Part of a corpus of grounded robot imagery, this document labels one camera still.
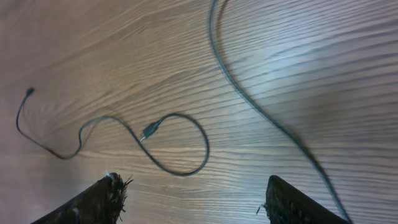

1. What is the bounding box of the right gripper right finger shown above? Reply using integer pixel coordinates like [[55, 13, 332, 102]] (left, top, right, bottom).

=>
[[264, 175, 348, 224]]

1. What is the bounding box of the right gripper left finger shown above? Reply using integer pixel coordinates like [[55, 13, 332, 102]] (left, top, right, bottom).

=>
[[33, 172, 127, 224]]

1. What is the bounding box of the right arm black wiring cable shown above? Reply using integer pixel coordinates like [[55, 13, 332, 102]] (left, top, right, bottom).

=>
[[207, 0, 354, 224]]

